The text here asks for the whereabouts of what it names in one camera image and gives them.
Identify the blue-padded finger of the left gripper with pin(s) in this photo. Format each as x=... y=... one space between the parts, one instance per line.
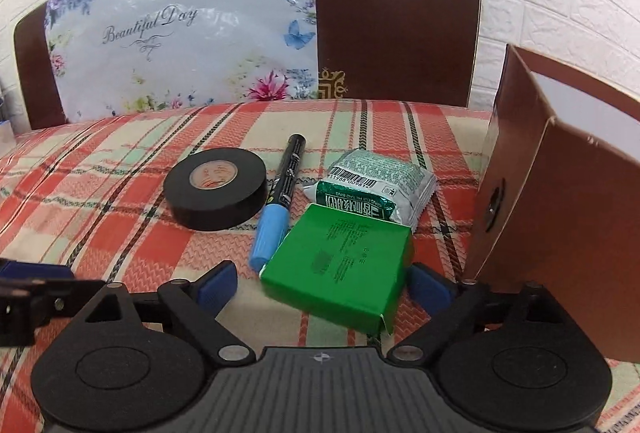
x=11 y=269

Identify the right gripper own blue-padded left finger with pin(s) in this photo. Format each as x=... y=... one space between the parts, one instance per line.
x=191 y=308

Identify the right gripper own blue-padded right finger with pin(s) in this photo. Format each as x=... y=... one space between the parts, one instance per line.
x=452 y=308

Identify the green box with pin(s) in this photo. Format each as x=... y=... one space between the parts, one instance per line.
x=345 y=268

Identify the blue capped black marker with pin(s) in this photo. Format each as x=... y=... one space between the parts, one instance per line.
x=273 y=222

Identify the black tape roll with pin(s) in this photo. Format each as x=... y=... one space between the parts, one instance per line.
x=216 y=189

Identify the brown cardboard box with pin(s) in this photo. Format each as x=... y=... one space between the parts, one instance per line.
x=558 y=201

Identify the green white tissue pack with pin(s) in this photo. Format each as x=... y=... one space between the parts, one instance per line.
x=369 y=184

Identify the floral plastic bag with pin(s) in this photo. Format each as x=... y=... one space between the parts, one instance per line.
x=111 y=57

